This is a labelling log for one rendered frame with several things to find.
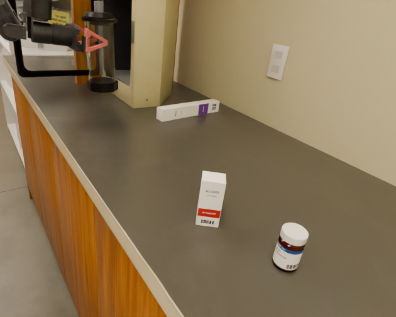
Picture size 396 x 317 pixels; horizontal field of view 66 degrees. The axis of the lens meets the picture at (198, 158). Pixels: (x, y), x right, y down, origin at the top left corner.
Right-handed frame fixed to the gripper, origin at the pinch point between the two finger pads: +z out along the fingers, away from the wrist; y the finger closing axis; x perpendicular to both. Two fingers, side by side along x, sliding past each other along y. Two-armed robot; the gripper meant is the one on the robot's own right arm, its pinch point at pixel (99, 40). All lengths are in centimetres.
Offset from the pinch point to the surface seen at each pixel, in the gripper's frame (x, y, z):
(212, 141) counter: 21.2, -37.6, 22.7
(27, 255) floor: 119, 43, -18
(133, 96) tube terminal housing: 17.4, -2.9, 12.3
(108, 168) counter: 23.8, -41.4, -11.5
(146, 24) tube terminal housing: -7.1, -2.9, 14.5
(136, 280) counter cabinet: 38, -63, -13
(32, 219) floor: 118, 74, -10
